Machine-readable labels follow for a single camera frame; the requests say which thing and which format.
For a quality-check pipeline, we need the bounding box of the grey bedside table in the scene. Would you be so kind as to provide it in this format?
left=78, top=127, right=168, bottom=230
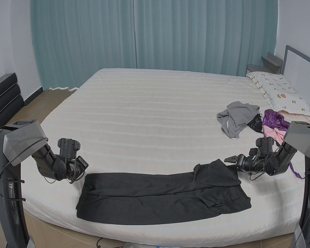
left=247, top=52, right=283, bottom=74

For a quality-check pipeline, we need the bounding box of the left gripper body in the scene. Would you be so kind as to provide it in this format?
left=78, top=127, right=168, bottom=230
left=67, top=156, right=89, bottom=184

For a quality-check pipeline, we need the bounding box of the pink garment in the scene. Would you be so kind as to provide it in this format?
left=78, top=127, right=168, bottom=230
left=263, top=126, right=287, bottom=143

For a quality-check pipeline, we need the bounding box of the black lace garment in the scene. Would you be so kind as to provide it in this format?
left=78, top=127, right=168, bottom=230
left=247, top=113, right=264, bottom=134

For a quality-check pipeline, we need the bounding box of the white printed pillow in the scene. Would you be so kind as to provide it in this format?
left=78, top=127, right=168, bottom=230
left=246, top=71, right=310, bottom=116

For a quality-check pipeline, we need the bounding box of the bed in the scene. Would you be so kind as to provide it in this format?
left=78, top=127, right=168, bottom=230
left=21, top=45, right=310, bottom=242

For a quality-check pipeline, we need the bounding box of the grey garment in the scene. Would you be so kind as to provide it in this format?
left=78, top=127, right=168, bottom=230
left=216, top=101, right=260, bottom=140

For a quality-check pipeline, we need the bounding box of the black chest of drawers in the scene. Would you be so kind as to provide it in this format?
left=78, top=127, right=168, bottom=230
left=0, top=73, right=25, bottom=131

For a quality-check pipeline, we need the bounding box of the black T-shirt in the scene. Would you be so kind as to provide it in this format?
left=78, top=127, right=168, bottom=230
left=76, top=159, right=252, bottom=224

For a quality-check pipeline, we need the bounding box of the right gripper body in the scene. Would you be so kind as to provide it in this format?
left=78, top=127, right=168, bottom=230
left=236, top=154, right=259, bottom=174

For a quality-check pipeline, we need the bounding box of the purple garment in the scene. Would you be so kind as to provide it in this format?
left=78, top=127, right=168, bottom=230
left=262, top=109, right=306, bottom=179

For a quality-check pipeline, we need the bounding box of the black cable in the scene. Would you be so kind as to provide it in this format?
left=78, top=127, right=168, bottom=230
left=96, top=237, right=111, bottom=248

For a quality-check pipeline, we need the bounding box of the blue-green curtain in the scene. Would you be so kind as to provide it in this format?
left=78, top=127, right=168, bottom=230
left=31, top=0, right=137, bottom=90
left=134, top=0, right=278, bottom=75

